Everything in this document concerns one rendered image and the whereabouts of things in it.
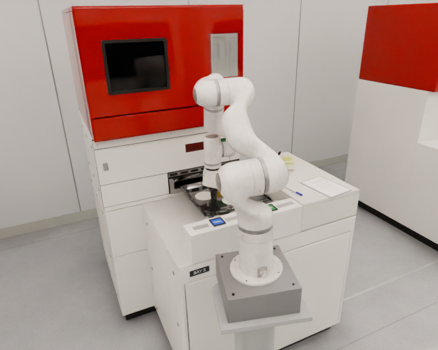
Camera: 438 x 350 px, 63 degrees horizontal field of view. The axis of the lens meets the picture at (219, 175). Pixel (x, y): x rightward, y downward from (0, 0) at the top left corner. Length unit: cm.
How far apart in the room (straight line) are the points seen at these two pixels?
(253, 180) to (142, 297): 148
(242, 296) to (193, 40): 121
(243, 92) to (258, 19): 251
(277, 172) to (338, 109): 353
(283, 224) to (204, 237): 39
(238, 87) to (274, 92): 265
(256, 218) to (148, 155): 94
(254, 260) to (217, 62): 107
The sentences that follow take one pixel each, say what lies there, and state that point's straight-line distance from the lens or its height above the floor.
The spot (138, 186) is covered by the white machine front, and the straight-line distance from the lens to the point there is 199.
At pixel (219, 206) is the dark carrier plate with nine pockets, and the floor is 90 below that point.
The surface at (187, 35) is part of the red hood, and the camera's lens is 185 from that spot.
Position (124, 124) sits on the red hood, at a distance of 182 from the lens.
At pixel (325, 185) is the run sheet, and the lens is 189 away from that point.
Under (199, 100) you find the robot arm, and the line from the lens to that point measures 134.
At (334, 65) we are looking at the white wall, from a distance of 444.
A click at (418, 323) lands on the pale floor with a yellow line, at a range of 270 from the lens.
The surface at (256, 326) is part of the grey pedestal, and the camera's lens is 130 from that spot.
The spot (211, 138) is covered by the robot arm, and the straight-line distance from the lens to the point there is 171.
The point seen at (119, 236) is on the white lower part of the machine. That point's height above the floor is 65.
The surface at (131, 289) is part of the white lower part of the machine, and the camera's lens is 234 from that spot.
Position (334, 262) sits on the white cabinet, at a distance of 204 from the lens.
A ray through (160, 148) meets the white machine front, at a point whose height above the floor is 113.
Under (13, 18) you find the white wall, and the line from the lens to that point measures 327.
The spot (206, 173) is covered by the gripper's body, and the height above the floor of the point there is 104.
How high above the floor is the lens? 176
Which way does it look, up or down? 24 degrees down
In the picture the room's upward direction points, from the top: 1 degrees counter-clockwise
